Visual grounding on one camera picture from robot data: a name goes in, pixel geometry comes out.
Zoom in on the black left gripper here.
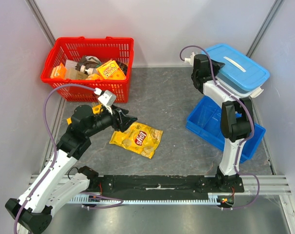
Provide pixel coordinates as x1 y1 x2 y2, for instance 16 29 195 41
85 104 138 137

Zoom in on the light blue plastic lid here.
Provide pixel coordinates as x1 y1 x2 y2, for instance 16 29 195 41
206 44 270 91

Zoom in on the white plastic tub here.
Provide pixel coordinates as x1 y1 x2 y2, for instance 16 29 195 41
217 77 264 98

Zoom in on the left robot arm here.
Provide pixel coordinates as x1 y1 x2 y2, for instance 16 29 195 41
5 105 137 234

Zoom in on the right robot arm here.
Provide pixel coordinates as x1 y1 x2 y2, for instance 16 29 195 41
189 53 255 192

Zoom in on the yellow Lays chips bag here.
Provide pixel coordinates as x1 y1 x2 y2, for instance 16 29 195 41
109 122 163 159

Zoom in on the yellow test tube rack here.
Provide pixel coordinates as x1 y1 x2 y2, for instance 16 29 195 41
67 102 102 125

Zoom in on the orange Scrub Daddy box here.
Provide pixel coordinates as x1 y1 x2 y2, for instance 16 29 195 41
96 60 126 80

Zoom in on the blue divided plastic bin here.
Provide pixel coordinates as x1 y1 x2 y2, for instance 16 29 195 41
186 96 266 163

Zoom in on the red plastic shopping basket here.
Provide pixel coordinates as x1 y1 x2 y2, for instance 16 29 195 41
40 37 134 103

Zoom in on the orange carton in basket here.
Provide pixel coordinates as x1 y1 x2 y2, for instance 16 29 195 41
50 62 67 79

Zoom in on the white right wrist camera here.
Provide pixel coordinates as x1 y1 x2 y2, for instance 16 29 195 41
184 52 196 66

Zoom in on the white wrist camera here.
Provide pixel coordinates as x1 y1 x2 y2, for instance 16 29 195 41
184 52 196 66
94 88 116 115

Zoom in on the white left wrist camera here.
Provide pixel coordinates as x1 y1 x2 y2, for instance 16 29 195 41
94 88 116 115

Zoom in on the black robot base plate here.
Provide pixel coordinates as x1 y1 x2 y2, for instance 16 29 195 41
86 175 244 199

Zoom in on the white slotted cable duct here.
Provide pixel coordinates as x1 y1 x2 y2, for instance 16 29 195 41
68 194 221 205

